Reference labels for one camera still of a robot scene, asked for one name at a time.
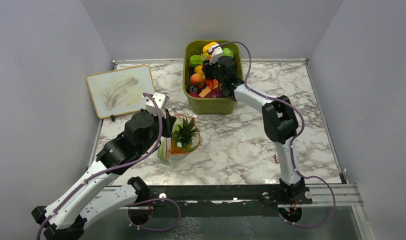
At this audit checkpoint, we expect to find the orange spiky pineapple toy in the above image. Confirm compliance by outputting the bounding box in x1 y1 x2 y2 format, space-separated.
170 115 201 155

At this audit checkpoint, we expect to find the clear zip bag orange zipper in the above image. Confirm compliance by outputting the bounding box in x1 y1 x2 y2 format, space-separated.
157 113 202 164

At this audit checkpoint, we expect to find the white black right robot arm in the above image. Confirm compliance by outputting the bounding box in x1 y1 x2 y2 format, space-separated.
202 56 304 204

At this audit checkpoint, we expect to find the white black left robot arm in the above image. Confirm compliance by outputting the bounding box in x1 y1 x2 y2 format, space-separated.
31 110 176 240

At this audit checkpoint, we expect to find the orange carrot toy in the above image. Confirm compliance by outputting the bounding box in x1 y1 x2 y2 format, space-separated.
204 79 219 90

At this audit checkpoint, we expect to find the green broccoli toy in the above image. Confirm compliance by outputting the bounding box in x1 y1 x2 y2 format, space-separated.
222 47 235 60

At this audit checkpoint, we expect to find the purple eggplant toy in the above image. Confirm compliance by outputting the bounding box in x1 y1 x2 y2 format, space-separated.
205 89 226 98

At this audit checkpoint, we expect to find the yellow lemon toy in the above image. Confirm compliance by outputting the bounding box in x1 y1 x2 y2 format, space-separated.
194 65 205 76

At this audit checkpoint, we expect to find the peach toy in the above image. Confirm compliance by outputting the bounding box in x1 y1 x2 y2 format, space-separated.
189 73 205 89

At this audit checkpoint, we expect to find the yellow bell pepper toy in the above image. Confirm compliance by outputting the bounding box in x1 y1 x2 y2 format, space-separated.
202 42 218 60

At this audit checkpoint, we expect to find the green pepper toy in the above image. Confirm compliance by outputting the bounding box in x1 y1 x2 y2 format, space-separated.
188 54 206 68

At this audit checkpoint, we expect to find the green plastic bin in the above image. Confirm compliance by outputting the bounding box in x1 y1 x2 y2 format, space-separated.
182 39 238 115

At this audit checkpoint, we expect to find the dark plum toy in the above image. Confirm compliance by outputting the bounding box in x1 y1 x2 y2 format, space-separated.
187 85 200 94

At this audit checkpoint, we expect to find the magenta sweet potato toy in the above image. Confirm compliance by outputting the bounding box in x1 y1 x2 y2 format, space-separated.
188 92 200 98

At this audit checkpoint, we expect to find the small red white card box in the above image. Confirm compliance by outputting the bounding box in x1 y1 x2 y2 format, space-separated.
274 154 279 164

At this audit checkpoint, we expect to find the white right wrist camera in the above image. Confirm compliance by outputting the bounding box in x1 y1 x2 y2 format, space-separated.
207 43 224 65

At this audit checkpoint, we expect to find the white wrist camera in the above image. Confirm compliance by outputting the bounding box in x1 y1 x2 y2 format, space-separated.
207 43 224 65
143 92 170 118

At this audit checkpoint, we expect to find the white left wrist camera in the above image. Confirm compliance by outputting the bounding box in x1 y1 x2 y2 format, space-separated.
143 92 170 118

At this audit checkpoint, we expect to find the small whiteboard with wooden frame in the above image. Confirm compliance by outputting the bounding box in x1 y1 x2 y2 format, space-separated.
85 64 155 119

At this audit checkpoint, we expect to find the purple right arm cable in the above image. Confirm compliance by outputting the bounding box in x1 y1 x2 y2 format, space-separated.
207 41 337 229

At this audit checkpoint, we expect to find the black metal base rail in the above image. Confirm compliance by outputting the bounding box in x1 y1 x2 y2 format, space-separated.
127 184 313 218

